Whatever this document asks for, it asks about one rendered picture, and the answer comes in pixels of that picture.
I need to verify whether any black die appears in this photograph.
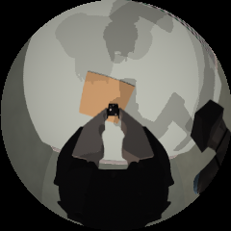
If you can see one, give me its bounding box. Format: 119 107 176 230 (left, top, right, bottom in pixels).
108 103 118 116

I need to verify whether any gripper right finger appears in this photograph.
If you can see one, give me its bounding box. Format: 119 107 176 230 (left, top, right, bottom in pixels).
118 108 174 186

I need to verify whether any orange flat mat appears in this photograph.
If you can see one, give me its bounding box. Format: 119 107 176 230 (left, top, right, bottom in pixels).
79 71 135 117

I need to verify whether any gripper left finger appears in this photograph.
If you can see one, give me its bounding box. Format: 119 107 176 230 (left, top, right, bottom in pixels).
54 108 109 186

